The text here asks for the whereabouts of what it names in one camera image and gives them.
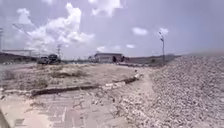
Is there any low building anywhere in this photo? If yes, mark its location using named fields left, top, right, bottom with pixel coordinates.
left=88, top=52, right=126, bottom=64

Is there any dry bare dirt ground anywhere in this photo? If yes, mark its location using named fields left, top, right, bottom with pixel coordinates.
left=0, top=62, right=141, bottom=92

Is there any broken concrete kerb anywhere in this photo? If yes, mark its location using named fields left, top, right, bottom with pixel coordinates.
left=0, top=73, right=141, bottom=98

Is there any tall lamp pole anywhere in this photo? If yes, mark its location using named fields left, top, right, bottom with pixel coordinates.
left=158, top=31, right=166, bottom=63

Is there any pylon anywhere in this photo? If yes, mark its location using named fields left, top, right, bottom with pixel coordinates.
left=56, top=43, right=63, bottom=58

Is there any broken grey paved path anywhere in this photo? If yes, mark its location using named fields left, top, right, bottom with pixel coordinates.
left=0, top=73, right=158, bottom=128

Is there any dark vehicle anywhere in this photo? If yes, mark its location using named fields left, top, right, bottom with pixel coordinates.
left=37, top=53, right=62, bottom=66

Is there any grey gravel embankment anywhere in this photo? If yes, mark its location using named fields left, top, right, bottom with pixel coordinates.
left=114, top=53, right=224, bottom=128

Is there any long low shelter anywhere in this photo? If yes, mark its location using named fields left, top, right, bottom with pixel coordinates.
left=1, top=49, right=36, bottom=58

